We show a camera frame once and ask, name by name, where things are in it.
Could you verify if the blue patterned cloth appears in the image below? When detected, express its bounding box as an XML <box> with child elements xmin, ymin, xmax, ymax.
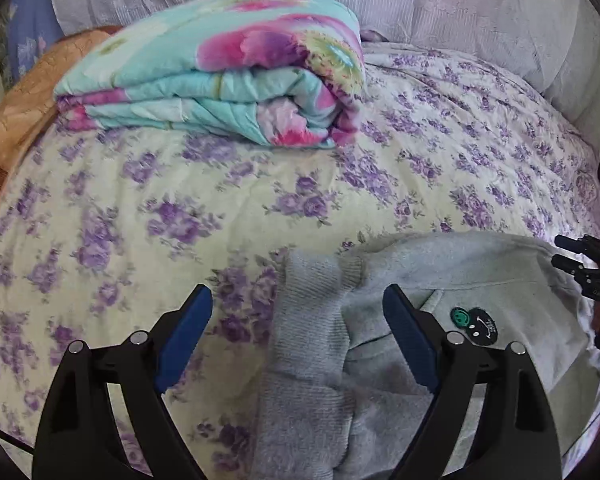
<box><xmin>0</xmin><ymin>0</ymin><xmax>63</xmax><ymax>86</ymax></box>

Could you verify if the turquoise pink floral folded quilt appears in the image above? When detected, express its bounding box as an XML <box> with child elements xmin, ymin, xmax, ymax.
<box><xmin>54</xmin><ymin>0</ymin><xmax>367</xmax><ymax>150</ymax></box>

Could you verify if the grey sweatshirt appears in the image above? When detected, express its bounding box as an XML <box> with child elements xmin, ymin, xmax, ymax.
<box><xmin>252</xmin><ymin>232</ymin><xmax>600</xmax><ymax>480</ymax></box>

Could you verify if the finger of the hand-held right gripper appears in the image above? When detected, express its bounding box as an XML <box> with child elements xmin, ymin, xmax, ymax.
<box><xmin>554</xmin><ymin>233</ymin><xmax>600</xmax><ymax>263</ymax></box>
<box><xmin>551</xmin><ymin>254</ymin><xmax>600</xmax><ymax>307</ymax></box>

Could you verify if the purple floral bedsheet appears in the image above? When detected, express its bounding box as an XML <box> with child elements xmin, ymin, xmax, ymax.
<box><xmin>0</xmin><ymin>42</ymin><xmax>600</xmax><ymax>480</ymax></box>

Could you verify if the white lace cloth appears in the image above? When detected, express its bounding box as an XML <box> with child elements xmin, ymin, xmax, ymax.
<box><xmin>47</xmin><ymin>0</ymin><xmax>600</xmax><ymax>126</ymax></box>

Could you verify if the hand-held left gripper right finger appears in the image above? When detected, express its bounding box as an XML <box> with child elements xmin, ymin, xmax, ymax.
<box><xmin>381</xmin><ymin>283</ymin><xmax>563</xmax><ymax>480</ymax></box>

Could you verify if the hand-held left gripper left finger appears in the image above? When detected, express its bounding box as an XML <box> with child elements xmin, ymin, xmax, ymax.
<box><xmin>32</xmin><ymin>284</ymin><xmax>214</xmax><ymax>480</ymax></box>

